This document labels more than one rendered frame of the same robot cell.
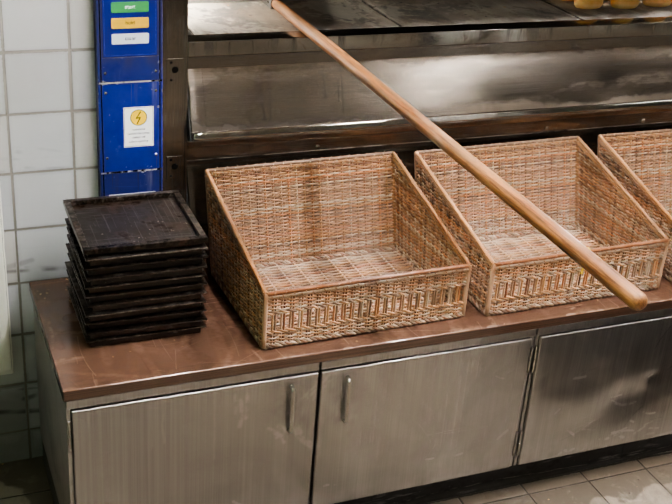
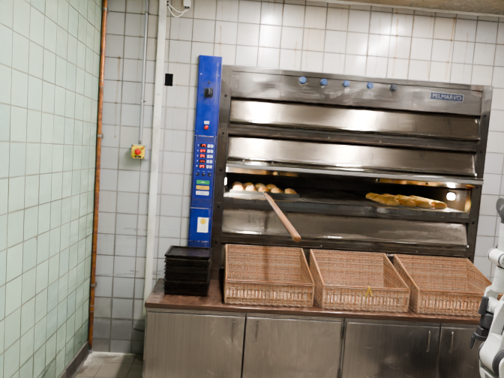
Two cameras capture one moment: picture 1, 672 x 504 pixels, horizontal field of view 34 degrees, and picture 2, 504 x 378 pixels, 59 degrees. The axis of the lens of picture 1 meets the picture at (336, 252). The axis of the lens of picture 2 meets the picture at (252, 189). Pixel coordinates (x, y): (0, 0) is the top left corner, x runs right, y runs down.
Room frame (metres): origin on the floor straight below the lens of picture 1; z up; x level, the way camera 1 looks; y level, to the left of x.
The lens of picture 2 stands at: (-0.23, -0.90, 1.50)
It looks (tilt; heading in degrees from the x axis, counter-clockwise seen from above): 5 degrees down; 21
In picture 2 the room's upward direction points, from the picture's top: 4 degrees clockwise
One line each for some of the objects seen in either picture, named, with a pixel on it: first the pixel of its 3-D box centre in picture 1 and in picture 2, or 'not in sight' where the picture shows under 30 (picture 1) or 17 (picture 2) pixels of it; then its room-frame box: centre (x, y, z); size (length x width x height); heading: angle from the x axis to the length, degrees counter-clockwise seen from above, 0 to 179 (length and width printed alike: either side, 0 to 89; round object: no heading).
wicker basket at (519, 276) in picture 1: (535, 218); (355, 278); (2.79, -0.54, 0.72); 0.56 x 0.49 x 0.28; 115
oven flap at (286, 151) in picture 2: not in sight; (352, 155); (3.03, -0.42, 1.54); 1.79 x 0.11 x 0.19; 114
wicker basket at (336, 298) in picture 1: (333, 241); (265, 273); (2.55, 0.01, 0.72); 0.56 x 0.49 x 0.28; 115
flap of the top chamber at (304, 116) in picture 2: not in sight; (355, 118); (3.03, -0.42, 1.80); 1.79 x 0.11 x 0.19; 114
